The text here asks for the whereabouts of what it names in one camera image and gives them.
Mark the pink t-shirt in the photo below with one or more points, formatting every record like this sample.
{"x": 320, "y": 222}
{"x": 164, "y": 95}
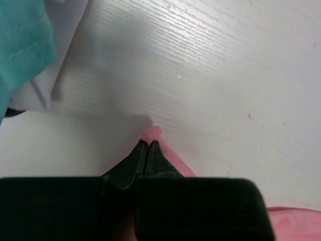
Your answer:
{"x": 288, "y": 223}

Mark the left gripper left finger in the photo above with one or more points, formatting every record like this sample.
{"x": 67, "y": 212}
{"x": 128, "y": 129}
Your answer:
{"x": 69, "y": 208}

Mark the white folded cloth under teal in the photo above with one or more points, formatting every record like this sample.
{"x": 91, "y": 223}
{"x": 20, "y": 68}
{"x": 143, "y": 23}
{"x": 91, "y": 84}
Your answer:
{"x": 36, "y": 94}

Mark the folded teal t-shirt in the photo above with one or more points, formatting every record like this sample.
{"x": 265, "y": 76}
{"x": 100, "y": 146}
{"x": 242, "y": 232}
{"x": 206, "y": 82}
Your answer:
{"x": 27, "y": 45}

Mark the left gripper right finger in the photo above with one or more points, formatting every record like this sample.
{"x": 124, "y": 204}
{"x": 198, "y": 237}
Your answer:
{"x": 170, "y": 206}

